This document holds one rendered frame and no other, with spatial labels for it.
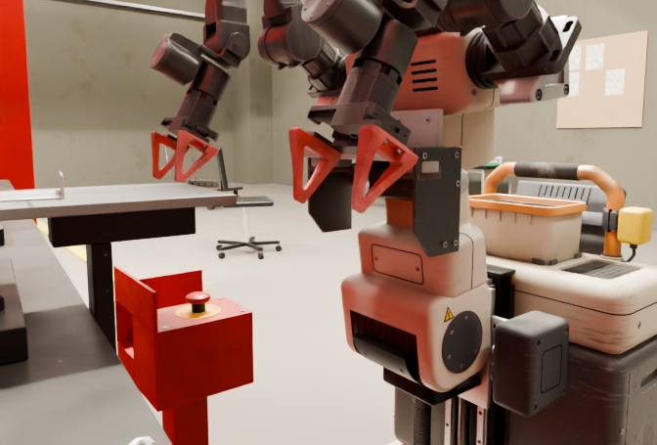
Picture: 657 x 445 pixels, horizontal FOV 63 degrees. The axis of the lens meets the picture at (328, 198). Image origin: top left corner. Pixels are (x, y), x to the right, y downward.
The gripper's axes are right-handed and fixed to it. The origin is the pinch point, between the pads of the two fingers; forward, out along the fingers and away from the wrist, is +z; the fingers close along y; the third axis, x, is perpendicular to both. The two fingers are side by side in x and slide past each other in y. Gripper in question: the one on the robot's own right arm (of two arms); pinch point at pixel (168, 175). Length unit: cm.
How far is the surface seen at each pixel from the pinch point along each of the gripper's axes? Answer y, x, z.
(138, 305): 5.3, 2.0, 20.7
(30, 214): 35.4, -22.9, 11.9
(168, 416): 2.8, 15.9, 36.8
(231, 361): 12.5, 16.9, 23.9
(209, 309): 7.6, 12.5, 17.8
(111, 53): -1066, 190, -296
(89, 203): 35.7, -19.0, 9.3
